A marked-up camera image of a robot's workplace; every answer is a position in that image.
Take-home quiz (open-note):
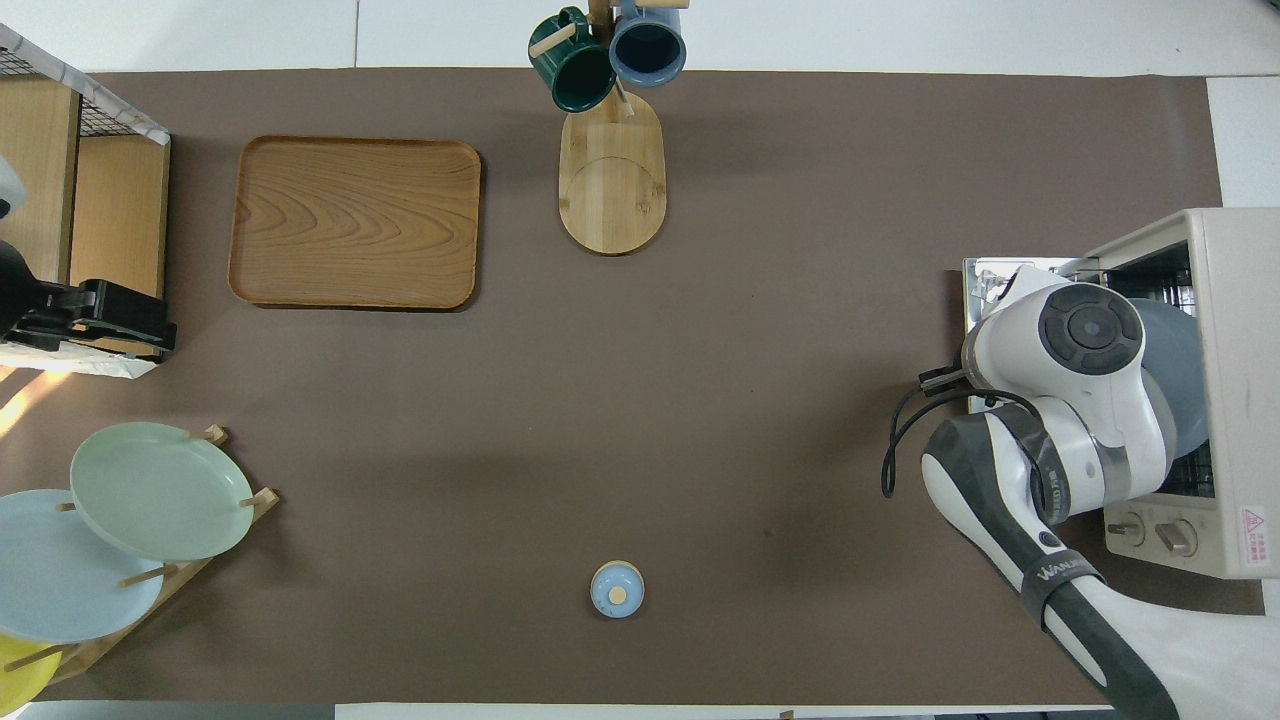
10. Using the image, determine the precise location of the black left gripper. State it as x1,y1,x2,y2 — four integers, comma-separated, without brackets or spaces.
0,241,180,360

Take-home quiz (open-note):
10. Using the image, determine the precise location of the cream toaster oven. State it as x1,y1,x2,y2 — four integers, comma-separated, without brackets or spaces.
963,208,1280,581

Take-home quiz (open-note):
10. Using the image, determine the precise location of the pale green racked plate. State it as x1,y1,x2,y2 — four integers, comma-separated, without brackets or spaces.
70,422,255,563

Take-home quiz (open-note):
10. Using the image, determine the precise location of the wooden plate rack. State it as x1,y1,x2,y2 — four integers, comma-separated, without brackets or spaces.
0,425,281,686

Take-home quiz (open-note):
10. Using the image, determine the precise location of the white checked cloth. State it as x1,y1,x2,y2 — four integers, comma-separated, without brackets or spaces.
0,22,171,146

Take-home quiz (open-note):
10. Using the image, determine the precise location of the wooden serving tray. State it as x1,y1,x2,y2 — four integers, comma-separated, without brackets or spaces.
228,136,483,311

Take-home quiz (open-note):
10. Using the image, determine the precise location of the light blue racked plate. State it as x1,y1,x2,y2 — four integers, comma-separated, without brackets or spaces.
0,489,166,645

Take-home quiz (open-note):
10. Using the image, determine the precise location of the yellow racked plate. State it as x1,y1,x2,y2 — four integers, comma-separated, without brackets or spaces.
0,633,63,706

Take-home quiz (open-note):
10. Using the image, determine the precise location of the wooden mug tree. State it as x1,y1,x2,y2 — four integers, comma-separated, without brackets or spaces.
528,0,691,256

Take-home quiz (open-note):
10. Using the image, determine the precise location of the dark green ceramic mug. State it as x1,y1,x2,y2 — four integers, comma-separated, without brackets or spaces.
528,8,618,114

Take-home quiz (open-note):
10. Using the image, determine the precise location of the blue service bell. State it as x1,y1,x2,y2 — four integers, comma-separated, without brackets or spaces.
590,560,646,620

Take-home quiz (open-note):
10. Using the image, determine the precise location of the brown table mat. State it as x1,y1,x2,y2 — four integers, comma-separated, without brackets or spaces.
0,68,1266,706

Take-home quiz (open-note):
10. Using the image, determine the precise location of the blue ceramic mug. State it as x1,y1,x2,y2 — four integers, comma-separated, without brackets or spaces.
608,0,688,88

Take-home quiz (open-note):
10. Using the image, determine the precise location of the wooden wire shelf unit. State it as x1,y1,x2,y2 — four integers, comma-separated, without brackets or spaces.
0,22,173,379

